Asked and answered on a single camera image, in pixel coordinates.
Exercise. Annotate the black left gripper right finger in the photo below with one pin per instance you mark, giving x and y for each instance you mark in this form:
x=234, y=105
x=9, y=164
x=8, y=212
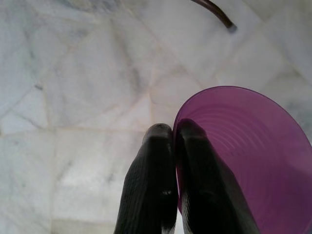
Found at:
x=207, y=190

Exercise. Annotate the purple translucent plastic cup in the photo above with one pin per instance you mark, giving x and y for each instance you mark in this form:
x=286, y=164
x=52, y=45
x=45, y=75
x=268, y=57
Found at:
x=263, y=156

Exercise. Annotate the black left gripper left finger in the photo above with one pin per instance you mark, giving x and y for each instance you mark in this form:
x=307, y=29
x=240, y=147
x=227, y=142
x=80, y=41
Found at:
x=146, y=185

